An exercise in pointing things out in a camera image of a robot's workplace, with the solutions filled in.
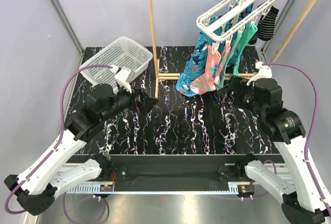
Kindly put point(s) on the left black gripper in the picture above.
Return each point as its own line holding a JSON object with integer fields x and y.
{"x": 148, "y": 103}

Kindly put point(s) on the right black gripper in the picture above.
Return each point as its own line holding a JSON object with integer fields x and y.
{"x": 236, "y": 84}

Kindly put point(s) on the pink sock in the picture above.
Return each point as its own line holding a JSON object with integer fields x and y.
{"x": 220, "y": 76}
{"x": 206, "y": 82}

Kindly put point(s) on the mint green sock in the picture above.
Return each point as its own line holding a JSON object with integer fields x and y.
{"x": 233, "y": 52}
{"x": 249, "y": 31}

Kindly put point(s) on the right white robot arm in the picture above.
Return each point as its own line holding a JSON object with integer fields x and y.
{"x": 303, "y": 200}

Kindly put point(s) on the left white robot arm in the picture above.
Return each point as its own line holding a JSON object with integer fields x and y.
{"x": 41, "y": 184}

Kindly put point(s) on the white clip hanger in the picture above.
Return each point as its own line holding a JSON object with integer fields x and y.
{"x": 232, "y": 14}

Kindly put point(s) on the white plastic basket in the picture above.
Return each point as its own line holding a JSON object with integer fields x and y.
{"x": 123, "y": 52}

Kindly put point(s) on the black striped sock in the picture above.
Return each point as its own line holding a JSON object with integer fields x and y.
{"x": 254, "y": 38}
{"x": 266, "y": 25}

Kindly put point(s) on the blue shark pattern shorts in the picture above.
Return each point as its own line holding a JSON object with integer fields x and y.
{"x": 196, "y": 65}

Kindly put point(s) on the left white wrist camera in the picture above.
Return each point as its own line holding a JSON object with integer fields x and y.
{"x": 123, "y": 76}

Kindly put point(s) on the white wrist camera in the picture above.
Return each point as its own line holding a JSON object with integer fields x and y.
{"x": 123, "y": 76}
{"x": 263, "y": 72}

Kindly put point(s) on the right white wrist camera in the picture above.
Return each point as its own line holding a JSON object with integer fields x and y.
{"x": 263, "y": 72}

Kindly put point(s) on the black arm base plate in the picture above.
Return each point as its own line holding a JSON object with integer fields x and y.
{"x": 166, "y": 173}

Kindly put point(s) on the aluminium frame post right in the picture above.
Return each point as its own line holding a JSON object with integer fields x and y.
{"x": 279, "y": 22}

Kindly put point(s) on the aluminium frame post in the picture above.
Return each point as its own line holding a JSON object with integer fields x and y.
{"x": 68, "y": 27}
{"x": 279, "y": 22}

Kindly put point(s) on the aluminium frame post left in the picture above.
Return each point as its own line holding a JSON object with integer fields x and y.
{"x": 68, "y": 27}

